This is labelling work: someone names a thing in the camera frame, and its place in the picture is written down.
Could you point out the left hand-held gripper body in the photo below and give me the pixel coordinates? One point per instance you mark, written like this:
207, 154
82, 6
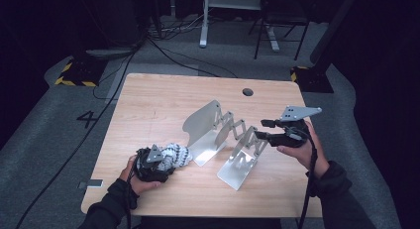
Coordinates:
153, 154

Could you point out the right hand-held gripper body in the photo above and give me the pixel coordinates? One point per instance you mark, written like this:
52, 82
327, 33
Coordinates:
292, 138

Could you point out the striped knitted cloth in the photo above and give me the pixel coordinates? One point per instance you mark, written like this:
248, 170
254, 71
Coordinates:
176, 154

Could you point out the person's right hand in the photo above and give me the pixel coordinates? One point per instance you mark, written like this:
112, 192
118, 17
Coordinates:
312, 156

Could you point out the person's left hand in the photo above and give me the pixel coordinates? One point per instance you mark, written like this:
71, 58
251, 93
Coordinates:
135, 184

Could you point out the small grey floor plate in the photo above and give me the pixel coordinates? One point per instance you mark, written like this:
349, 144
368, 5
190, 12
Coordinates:
92, 183

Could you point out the dark slanted stand pole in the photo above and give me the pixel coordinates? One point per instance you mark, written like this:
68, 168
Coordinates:
330, 30

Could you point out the grey flat floor base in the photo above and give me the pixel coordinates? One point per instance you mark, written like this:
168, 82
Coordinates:
109, 53

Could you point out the black chair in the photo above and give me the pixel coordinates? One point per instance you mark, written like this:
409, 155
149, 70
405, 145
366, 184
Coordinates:
284, 11

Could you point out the black base plate yellow corner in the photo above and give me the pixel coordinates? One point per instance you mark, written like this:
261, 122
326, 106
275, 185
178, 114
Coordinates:
313, 80

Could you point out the black yellow striped base plate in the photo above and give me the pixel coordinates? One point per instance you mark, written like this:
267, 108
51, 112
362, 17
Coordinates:
82, 73

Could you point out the white desk frame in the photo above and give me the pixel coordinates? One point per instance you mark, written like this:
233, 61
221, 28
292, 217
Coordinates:
204, 24

